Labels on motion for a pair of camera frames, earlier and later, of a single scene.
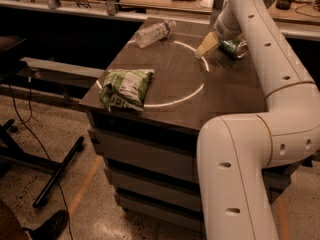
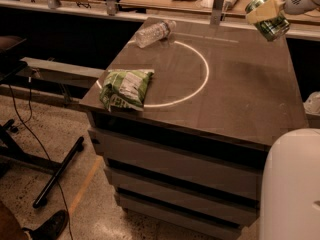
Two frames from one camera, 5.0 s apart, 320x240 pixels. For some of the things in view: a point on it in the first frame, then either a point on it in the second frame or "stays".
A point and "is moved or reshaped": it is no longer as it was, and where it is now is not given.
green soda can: x=234 y=46 is moved or reshaped
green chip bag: x=125 y=88 stays
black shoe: x=50 y=228 stays
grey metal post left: x=111 y=4 stays
